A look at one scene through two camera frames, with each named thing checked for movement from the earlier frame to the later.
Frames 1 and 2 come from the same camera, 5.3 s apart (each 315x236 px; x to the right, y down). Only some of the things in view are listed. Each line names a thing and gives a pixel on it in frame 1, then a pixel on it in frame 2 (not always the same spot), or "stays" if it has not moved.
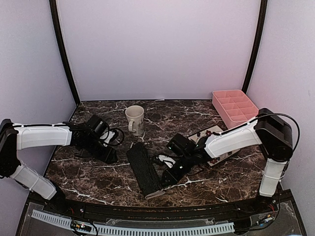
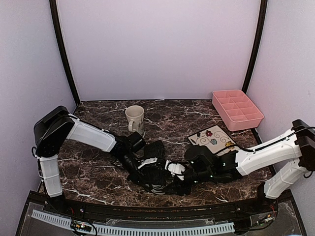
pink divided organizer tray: [235, 108] stays
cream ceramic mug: [136, 114] stays
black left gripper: [107, 157] → [137, 178]
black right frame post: [264, 6] stays
